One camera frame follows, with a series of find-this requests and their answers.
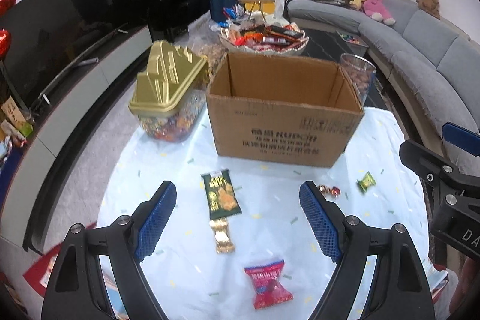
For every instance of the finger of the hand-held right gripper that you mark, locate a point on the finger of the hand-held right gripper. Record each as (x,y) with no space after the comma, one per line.
(463,140)
(431,164)

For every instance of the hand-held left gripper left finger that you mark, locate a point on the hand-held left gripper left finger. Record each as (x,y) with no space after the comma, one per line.
(155,226)

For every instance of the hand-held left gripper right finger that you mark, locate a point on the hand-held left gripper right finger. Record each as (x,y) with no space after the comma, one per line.
(320,226)

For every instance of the brown foil candy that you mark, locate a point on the brown foil candy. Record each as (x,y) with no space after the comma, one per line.
(330,191)

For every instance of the light green snack packet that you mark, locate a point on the light green snack packet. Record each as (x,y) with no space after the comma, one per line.
(366,182)

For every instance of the long gold foil packet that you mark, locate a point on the long gold foil packet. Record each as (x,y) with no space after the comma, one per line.
(224,237)

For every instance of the dark green biscuit packet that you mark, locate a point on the dark green biscuit packet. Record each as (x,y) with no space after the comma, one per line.
(221,196)

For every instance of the pink red candy packet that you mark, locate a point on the pink red candy packet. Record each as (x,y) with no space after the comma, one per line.
(268,282)

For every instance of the brown cardboard box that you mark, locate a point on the brown cardboard box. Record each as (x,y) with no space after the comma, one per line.
(277,128)

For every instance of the person's right hand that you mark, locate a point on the person's right hand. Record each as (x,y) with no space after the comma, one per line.
(471,280)

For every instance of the light blue confetti-print cloth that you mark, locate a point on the light blue confetti-print cloth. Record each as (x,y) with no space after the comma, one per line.
(180,162)

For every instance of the grey sectional sofa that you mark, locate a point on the grey sectional sofa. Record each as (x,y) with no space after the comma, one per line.
(423,42)

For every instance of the clear jar of nuts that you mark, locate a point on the clear jar of nuts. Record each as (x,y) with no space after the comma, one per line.
(358,76)

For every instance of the clear candy jar gold lid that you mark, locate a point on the clear candy jar gold lid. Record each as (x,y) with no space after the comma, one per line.
(168,87)

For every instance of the grey white television cabinet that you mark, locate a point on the grey white television cabinet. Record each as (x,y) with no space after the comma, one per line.
(82,106)

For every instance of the brown plush toy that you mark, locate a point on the brown plush toy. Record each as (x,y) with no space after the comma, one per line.
(429,3)

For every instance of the grey storage bin with toys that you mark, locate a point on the grey storage bin with toys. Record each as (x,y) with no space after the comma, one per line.
(352,40)

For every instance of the pink plush toy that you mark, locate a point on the pink plush toy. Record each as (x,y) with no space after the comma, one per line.
(377,5)

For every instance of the pile of colourful boxes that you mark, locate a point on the pile of colourful boxes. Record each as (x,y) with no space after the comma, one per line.
(15,128)

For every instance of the clear plastic bag of peanuts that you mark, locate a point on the clear plastic bag of peanuts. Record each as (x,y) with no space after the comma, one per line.
(212,50)

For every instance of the tiered snack tray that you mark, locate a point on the tiered snack tray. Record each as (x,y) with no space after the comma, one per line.
(266,37)

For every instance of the large black television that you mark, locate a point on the large black television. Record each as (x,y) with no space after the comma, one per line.
(56,35)

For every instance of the yellow plastic object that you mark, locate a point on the yellow plastic object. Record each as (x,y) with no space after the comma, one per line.
(262,7)

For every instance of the red heart balloon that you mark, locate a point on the red heart balloon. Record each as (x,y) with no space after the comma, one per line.
(4,42)
(7,2)

